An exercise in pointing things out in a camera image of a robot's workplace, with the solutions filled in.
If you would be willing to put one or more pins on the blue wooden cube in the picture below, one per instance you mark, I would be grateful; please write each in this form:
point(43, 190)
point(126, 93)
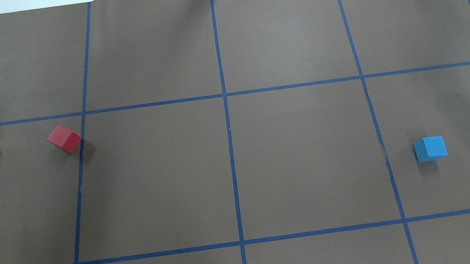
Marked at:
point(428, 149)

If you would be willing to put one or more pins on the red wooden cube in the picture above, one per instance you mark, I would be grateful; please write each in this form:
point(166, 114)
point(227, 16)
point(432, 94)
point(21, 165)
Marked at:
point(65, 138)

